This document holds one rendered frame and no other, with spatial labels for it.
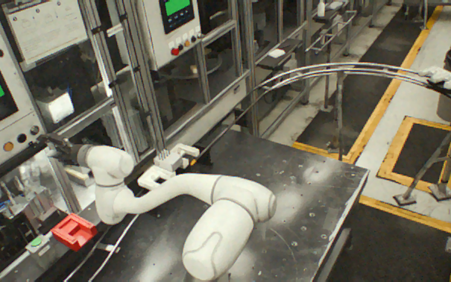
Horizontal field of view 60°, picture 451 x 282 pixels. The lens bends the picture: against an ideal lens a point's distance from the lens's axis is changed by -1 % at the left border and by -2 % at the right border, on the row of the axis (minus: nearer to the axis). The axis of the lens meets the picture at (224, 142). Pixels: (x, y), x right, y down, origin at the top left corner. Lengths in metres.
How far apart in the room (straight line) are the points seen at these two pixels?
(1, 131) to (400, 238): 2.47
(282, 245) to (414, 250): 1.21
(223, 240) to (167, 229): 1.14
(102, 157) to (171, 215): 0.85
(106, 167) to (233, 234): 0.58
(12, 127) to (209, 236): 0.97
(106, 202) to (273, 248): 0.87
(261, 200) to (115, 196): 0.58
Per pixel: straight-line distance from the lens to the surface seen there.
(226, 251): 1.01
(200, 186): 1.20
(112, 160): 1.42
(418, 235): 3.06
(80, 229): 1.95
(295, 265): 1.92
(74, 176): 2.21
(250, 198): 1.10
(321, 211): 2.15
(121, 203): 1.46
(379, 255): 2.87
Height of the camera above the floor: 2.23
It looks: 36 degrees down
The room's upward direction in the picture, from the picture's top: 7 degrees counter-clockwise
